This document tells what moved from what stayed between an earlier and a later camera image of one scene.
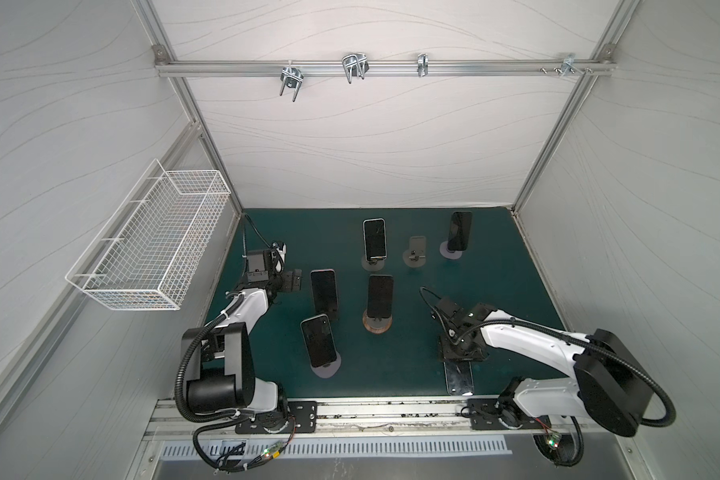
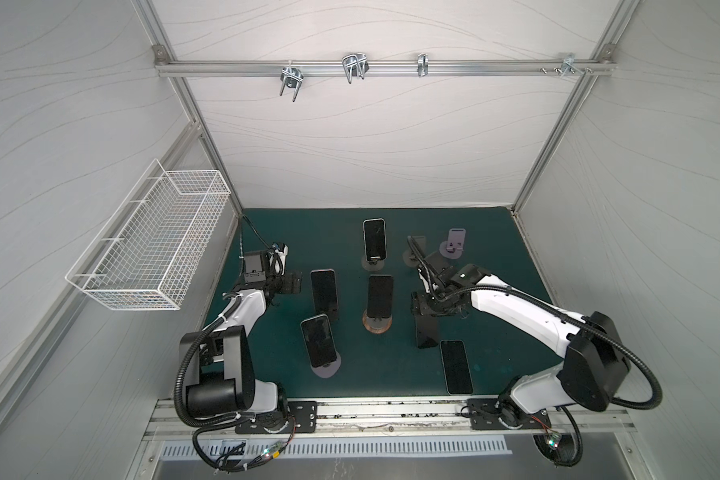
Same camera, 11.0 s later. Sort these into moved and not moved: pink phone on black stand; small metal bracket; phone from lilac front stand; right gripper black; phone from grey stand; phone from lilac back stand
Moved: phone from lilac back stand; right gripper black
Not moved: small metal bracket; pink phone on black stand; phone from grey stand; phone from lilac front stand
